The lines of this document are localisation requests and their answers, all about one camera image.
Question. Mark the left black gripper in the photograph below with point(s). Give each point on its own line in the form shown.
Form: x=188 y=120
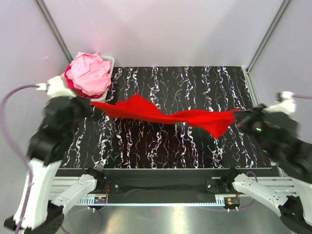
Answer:
x=85 y=104

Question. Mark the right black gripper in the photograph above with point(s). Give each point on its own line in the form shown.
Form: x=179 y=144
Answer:
x=242 y=119

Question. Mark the red t-shirt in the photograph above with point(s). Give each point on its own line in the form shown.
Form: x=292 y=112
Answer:
x=137 y=107

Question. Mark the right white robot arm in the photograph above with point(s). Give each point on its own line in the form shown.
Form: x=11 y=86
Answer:
x=293 y=160

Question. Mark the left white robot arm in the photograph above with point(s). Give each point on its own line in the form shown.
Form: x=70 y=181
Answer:
x=37 y=214

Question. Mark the white plastic laundry basket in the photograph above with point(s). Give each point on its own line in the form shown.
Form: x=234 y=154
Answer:
x=112 y=62

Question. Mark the pink t-shirt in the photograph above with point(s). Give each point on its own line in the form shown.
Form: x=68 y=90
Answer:
x=89 y=73

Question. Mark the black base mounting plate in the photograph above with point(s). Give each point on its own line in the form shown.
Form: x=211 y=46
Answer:
x=156 y=186

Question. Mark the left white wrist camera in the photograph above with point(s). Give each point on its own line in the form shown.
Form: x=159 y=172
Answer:
x=55 y=87

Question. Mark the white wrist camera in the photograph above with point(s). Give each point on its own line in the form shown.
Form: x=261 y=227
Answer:
x=55 y=87
x=286 y=103

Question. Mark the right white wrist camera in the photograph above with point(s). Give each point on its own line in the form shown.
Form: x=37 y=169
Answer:
x=286 y=103

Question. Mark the aluminium frame rail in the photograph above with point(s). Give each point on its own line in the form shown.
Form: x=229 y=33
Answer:
x=280 y=184

